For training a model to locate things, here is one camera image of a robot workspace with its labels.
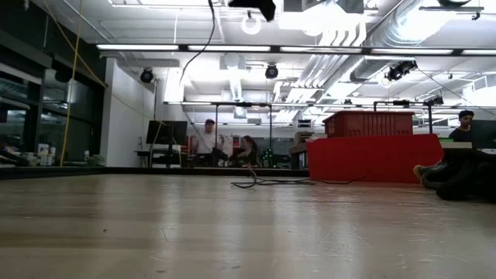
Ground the black ceiling track fixture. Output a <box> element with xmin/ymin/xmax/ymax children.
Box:
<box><xmin>418</xmin><ymin>0</ymin><xmax>485</xmax><ymax>21</ymax></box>

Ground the red plastic bin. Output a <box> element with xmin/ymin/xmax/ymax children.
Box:
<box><xmin>305</xmin><ymin>133</ymin><xmax>445</xmax><ymax>184</ymax></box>

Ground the person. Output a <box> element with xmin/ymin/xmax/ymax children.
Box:
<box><xmin>448</xmin><ymin>109</ymin><xmax>476</xmax><ymax>143</ymax></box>
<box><xmin>229</xmin><ymin>134</ymin><xmax>260</xmax><ymax>169</ymax></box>
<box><xmin>191</xmin><ymin>118</ymin><xmax>229</xmax><ymax>168</ymax></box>

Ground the cream desk top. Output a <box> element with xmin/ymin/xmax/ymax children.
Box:
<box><xmin>439</xmin><ymin>141</ymin><xmax>474</xmax><ymax>150</ymax></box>

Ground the white container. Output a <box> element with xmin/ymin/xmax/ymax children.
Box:
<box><xmin>37</xmin><ymin>143</ymin><xmax>50</xmax><ymax>167</ymax></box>

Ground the red slatted crate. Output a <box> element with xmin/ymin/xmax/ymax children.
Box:
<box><xmin>322</xmin><ymin>110</ymin><xmax>415</xmax><ymax>139</ymax></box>

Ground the black aluminium table frame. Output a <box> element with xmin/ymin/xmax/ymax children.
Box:
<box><xmin>0</xmin><ymin>166</ymin><xmax>311</xmax><ymax>180</ymax></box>

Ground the brown wooden table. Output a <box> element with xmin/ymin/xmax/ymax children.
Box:
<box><xmin>288</xmin><ymin>142</ymin><xmax>311</xmax><ymax>171</ymax></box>

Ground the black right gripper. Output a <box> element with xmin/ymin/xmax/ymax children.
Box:
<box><xmin>227</xmin><ymin>0</ymin><xmax>277</xmax><ymax>22</ymax></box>

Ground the black round fixture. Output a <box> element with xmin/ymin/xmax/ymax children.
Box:
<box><xmin>53</xmin><ymin>67</ymin><xmax>73</xmax><ymax>84</ymax></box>

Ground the black work glove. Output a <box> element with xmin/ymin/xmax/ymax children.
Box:
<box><xmin>412</xmin><ymin>147</ymin><xmax>496</xmax><ymax>205</ymax></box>

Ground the black monitor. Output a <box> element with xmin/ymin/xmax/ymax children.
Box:
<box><xmin>469</xmin><ymin>119</ymin><xmax>496</xmax><ymax>150</ymax></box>
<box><xmin>146</xmin><ymin>120</ymin><xmax>188</xmax><ymax>146</ymax></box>

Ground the black metal rig frame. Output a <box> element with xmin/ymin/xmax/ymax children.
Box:
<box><xmin>373</xmin><ymin>99</ymin><xmax>434</xmax><ymax>135</ymax></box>
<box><xmin>164</xmin><ymin>101</ymin><xmax>274</xmax><ymax>168</ymax></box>

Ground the black ceiling device cluster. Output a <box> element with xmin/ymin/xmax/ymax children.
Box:
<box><xmin>385</xmin><ymin>60</ymin><xmax>419</xmax><ymax>82</ymax></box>

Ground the thin brown cord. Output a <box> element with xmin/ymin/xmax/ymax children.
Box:
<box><xmin>178</xmin><ymin>0</ymin><xmax>367</xmax><ymax>190</ymax></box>

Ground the white ring light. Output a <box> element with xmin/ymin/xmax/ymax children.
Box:
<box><xmin>240</xmin><ymin>10</ymin><xmax>263</xmax><ymax>36</ymax></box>

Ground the yellow cable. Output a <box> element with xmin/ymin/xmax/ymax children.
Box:
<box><xmin>57</xmin><ymin>0</ymin><xmax>84</xmax><ymax>168</ymax></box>
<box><xmin>42</xmin><ymin>0</ymin><xmax>171</xmax><ymax>129</ymax></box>

